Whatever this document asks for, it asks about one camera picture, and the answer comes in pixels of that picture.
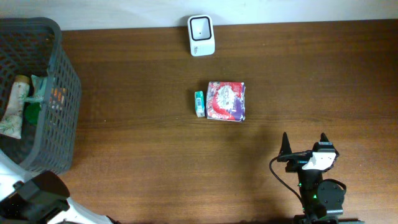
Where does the red purple tissue pack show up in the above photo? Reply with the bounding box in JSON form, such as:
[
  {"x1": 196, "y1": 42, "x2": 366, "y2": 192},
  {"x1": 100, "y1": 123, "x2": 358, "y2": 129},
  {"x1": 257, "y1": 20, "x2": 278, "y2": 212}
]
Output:
[{"x1": 206, "y1": 82, "x2": 246, "y2": 122}]

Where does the small teal gum box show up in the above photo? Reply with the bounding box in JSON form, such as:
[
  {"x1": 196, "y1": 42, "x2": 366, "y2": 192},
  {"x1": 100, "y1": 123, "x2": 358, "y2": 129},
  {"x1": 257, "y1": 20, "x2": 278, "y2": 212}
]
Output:
[{"x1": 195, "y1": 91, "x2": 206, "y2": 118}]

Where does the orange small tissue pack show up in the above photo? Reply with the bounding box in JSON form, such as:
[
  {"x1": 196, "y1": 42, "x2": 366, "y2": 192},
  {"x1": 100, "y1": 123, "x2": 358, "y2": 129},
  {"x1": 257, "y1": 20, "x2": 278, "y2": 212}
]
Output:
[{"x1": 49, "y1": 88, "x2": 68, "y2": 110}]

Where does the teal wet wipes pack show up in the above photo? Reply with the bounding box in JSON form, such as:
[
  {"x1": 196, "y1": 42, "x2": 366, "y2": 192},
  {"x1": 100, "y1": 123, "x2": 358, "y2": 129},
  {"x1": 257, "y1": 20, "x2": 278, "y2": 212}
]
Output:
[{"x1": 24, "y1": 75, "x2": 48, "y2": 103}]

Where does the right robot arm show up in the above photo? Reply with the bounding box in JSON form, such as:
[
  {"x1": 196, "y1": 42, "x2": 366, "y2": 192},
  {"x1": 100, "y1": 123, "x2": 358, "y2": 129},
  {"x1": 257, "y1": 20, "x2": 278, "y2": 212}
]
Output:
[{"x1": 269, "y1": 133, "x2": 362, "y2": 224}]

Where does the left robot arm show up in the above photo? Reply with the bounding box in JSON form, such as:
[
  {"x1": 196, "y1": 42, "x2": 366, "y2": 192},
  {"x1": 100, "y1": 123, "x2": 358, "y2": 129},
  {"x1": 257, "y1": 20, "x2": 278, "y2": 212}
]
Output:
[{"x1": 1, "y1": 152, "x2": 120, "y2": 224}]

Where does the white barcode scanner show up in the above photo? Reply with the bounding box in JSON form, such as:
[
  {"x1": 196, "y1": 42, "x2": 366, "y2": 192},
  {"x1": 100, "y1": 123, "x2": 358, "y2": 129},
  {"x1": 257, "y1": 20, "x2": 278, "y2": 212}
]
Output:
[{"x1": 187, "y1": 15, "x2": 215, "y2": 57}]

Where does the green lid jar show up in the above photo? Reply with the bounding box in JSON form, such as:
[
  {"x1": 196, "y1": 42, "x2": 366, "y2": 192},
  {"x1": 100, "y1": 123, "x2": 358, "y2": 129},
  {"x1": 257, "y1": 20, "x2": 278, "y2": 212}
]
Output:
[{"x1": 24, "y1": 103, "x2": 41, "y2": 125}]

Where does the white floral tube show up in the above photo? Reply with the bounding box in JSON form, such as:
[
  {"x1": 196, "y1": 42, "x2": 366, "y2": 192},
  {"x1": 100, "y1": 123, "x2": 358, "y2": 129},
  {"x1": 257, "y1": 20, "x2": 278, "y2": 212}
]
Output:
[{"x1": 1, "y1": 75, "x2": 30, "y2": 139}]

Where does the grey plastic mesh basket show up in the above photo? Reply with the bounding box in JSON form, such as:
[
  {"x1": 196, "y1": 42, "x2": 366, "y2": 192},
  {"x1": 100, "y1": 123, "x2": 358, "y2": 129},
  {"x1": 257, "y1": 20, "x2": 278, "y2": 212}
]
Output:
[{"x1": 1, "y1": 17, "x2": 81, "y2": 174}]

